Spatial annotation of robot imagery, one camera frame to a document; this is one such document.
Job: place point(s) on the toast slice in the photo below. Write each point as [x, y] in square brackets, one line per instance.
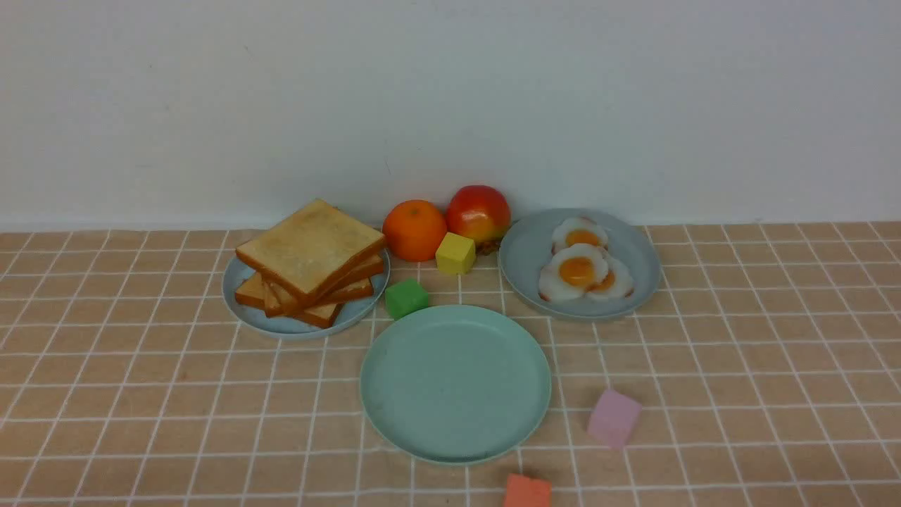
[322, 316]
[277, 301]
[359, 271]
[311, 250]
[252, 292]

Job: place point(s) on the green foam cube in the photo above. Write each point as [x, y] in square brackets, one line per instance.
[405, 297]

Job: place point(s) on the red apple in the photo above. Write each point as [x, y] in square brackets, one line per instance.
[479, 212]

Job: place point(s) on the checkered peach tablecloth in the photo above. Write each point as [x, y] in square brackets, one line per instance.
[768, 367]

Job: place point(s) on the blue egg plate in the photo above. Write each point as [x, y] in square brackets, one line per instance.
[527, 248]

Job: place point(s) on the blue bread plate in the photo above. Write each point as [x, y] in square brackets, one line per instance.
[288, 328]

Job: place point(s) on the red-orange foam cube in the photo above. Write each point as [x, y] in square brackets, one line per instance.
[527, 491]

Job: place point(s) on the yellow foam cube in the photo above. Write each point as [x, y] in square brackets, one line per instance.
[456, 254]

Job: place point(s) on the fried egg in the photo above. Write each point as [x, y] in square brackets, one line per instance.
[578, 230]
[572, 273]
[618, 284]

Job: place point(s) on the orange fruit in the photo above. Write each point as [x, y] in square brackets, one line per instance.
[414, 230]

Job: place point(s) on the pink foam cube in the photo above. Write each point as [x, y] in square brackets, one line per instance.
[614, 418]

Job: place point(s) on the green centre plate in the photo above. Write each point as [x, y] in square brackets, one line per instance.
[455, 385]

